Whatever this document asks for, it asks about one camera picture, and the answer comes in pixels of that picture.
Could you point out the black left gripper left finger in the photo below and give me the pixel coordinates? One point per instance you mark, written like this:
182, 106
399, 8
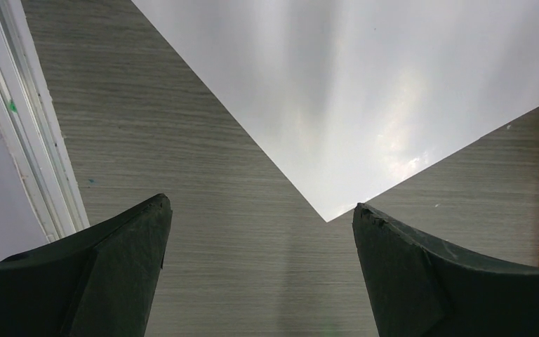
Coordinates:
97, 282

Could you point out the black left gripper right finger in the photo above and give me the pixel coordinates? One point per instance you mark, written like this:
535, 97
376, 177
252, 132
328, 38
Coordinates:
421, 285

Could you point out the illustrated photo print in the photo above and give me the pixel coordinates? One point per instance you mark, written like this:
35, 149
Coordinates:
350, 98

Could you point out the white wall edge rail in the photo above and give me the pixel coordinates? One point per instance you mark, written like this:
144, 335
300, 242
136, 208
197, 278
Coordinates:
30, 128

